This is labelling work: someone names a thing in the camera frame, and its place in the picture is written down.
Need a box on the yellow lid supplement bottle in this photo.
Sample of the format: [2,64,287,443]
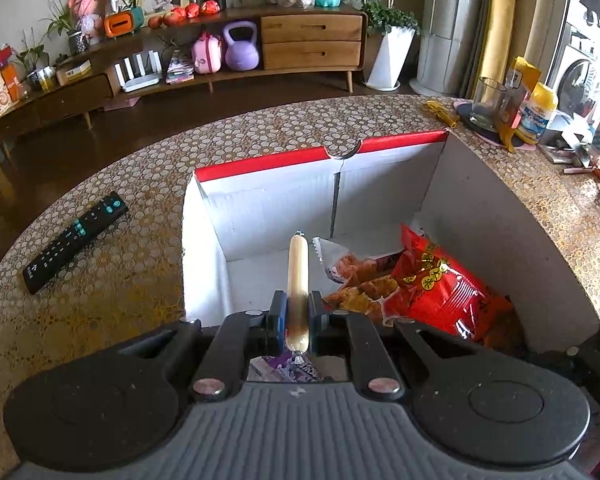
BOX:
[514,82,560,145]

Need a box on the orange fried snack packet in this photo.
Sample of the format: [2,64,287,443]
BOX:
[312,236,400,324]

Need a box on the yellow flat box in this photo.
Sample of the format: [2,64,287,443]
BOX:
[54,59,93,87]

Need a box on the white planter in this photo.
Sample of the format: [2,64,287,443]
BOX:
[364,24,417,92]

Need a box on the clear glass cup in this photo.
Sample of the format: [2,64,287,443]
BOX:
[469,77,509,132]

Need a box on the red cardboard box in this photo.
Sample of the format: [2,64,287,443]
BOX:
[181,129,600,362]

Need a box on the wooden TV cabinet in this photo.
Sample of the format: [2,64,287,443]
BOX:
[0,4,369,147]

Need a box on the green potted tree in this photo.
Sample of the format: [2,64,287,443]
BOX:
[339,0,422,37]

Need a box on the grey standing air conditioner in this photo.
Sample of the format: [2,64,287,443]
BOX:
[412,0,489,97]

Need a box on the white router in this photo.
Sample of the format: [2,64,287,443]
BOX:
[113,49,162,92]

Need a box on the dark round coaster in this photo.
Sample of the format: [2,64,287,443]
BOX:
[452,100,537,154]

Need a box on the purple kettlebell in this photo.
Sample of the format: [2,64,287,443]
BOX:
[223,20,261,71]

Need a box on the pile of books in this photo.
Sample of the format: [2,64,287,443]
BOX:
[537,109,600,169]

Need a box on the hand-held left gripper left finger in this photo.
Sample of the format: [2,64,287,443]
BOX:
[129,290,288,404]

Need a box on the small potted plant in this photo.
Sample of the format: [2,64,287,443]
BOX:
[42,0,90,57]

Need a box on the tall yellow packet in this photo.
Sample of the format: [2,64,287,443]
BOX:
[497,55,542,154]

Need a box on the small yellow wrapper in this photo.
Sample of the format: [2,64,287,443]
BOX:
[425,99,460,129]

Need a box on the wooden cabinet drawer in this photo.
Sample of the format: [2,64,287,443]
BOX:
[262,39,363,70]
[259,13,364,44]

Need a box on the purple candy wrapper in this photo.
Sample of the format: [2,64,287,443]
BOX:
[247,352,324,384]

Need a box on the stack of magazines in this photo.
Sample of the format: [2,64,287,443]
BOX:
[165,49,196,85]

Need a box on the white washing machine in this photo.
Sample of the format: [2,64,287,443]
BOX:
[549,14,600,122]

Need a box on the red snack packet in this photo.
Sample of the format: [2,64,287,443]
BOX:
[382,223,515,344]

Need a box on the yellow curtain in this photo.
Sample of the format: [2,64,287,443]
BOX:
[479,0,524,87]

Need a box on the orange green box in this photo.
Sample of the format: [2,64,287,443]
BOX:
[103,5,145,39]

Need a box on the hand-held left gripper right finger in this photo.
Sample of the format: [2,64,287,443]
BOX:
[307,293,462,403]

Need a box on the pink case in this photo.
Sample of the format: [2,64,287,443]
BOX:
[191,31,225,75]

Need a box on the black remote control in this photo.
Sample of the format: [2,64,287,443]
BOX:
[22,190,130,295]

